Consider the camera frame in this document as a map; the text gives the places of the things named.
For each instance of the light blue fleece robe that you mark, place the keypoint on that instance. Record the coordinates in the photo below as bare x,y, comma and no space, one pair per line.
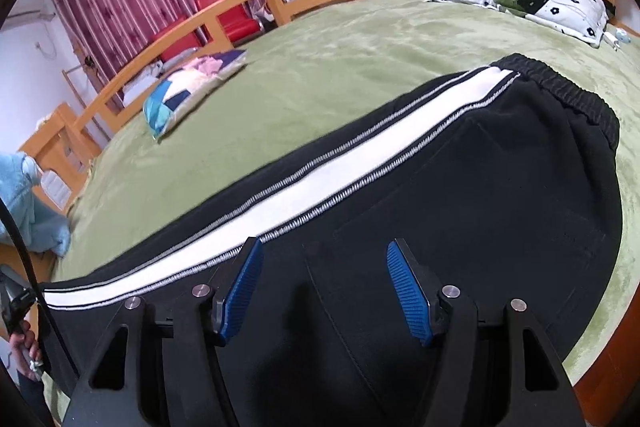
30,217

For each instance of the green fleece blanket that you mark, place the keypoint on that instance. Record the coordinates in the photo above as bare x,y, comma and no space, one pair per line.
325,57

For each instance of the wooden coat rack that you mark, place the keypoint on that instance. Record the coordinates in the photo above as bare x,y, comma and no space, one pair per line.
80,74

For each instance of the geometric patterned cushion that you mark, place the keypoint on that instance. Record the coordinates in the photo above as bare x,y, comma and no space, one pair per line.
180,97

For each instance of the person's left hand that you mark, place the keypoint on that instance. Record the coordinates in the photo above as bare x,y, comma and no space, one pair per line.
27,354

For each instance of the small white blue object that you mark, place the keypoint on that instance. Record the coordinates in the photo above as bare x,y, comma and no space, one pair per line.
618,39

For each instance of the black pants with white stripe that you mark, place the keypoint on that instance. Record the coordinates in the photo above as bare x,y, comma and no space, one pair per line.
500,182

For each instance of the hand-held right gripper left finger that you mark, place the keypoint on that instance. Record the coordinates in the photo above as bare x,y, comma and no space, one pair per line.
241,292

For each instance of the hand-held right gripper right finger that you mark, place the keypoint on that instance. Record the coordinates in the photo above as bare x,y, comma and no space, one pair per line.
410,294

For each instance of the red chair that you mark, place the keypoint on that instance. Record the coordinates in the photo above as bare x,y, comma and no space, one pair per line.
225,9
175,43

